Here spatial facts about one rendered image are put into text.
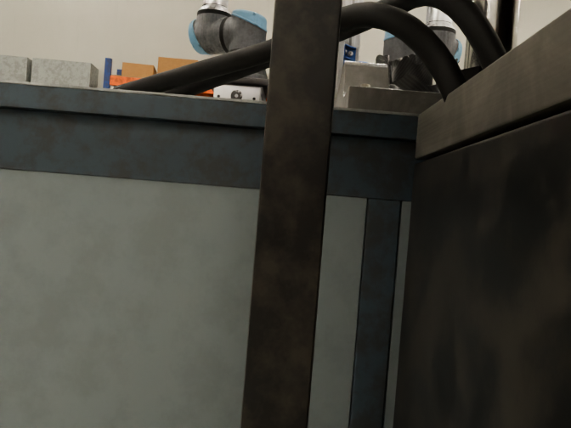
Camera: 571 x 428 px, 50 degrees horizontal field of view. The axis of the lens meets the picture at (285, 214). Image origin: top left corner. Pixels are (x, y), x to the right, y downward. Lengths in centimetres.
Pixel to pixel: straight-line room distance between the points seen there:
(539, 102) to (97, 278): 70
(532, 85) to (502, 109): 6
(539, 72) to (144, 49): 671
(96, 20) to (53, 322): 640
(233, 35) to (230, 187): 116
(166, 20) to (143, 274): 627
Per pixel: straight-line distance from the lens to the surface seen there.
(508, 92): 52
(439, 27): 212
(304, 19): 57
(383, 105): 105
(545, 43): 47
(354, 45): 220
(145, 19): 717
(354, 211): 92
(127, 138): 95
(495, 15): 80
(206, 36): 209
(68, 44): 729
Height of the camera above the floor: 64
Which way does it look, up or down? level
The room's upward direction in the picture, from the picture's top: 5 degrees clockwise
